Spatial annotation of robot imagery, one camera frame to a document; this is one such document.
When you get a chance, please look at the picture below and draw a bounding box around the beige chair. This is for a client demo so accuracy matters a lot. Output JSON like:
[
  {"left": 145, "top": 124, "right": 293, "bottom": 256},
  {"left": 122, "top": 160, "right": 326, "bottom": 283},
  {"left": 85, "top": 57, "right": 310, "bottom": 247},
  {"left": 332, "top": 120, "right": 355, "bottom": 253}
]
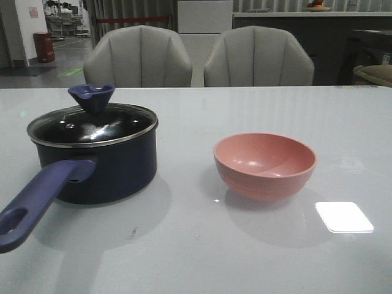
[
  {"left": 83, "top": 25, "right": 193, "bottom": 88},
  {"left": 203, "top": 26, "right": 315, "bottom": 87}
]

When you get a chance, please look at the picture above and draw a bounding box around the right beige chair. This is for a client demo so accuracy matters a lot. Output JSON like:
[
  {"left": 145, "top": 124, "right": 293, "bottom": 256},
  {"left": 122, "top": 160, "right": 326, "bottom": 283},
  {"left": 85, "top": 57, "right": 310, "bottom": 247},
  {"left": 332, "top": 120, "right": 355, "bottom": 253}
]
[{"left": 203, "top": 26, "right": 315, "bottom": 87}]

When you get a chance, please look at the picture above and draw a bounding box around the red trash bin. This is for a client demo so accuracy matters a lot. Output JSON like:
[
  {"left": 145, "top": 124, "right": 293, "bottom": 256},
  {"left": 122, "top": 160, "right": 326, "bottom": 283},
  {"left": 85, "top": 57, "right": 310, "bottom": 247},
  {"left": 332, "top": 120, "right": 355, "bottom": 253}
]
[{"left": 33, "top": 32, "right": 55, "bottom": 63}]

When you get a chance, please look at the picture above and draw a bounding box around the white cabinet box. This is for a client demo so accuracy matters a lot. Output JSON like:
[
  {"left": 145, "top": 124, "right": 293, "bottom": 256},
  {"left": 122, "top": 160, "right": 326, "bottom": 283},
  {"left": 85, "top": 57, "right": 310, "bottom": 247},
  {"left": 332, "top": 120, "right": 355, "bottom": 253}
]
[{"left": 177, "top": 1, "right": 233, "bottom": 34}]

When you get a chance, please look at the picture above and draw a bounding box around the pink plastic bowl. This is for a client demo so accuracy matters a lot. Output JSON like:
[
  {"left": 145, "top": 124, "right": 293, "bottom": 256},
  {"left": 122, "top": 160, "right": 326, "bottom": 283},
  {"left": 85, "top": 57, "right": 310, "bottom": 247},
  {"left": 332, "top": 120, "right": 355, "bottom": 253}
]
[{"left": 214, "top": 133, "right": 317, "bottom": 201}]

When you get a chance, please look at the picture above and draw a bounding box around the left beige chair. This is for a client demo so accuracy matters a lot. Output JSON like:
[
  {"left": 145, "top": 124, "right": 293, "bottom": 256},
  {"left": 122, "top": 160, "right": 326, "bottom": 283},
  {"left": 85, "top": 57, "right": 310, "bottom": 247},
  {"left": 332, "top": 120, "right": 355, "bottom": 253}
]
[{"left": 83, "top": 25, "right": 193, "bottom": 88}]

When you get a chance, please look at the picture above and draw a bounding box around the dark blue saucepan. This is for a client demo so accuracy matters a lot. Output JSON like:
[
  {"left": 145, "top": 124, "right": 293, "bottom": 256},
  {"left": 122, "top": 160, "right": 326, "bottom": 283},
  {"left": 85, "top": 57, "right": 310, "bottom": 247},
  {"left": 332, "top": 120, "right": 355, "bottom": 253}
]
[{"left": 1, "top": 127, "right": 157, "bottom": 253}]

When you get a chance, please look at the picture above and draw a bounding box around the glass lid blue knob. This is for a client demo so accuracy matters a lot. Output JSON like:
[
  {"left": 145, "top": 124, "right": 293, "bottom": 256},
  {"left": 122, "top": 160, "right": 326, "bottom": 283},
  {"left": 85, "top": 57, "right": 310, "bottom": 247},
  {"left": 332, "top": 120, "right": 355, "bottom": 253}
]
[{"left": 27, "top": 84, "right": 158, "bottom": 148}]

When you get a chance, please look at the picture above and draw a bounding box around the dark counter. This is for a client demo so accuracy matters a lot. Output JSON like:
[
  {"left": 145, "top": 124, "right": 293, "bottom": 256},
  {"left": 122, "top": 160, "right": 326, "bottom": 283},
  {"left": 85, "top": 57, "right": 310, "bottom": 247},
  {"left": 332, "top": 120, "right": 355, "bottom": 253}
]
[{"left": 232, "top": 12, "right": 391, "bottom": 86}]

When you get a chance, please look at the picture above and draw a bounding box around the fruit plate on counter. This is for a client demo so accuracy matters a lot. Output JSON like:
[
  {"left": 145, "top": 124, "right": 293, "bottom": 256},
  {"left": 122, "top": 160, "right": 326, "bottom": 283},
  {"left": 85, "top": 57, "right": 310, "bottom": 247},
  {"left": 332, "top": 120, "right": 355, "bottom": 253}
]
[{"left": 306, "top": 0, "right": 331, "bottom": 12}]

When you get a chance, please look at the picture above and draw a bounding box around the beige cushion seat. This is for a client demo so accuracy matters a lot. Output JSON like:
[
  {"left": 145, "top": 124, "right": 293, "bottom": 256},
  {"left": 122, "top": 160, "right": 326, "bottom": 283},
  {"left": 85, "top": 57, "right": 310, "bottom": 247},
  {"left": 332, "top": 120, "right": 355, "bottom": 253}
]
[{"left": 353, "top": 64, "right": 391, "bottom": 87}]

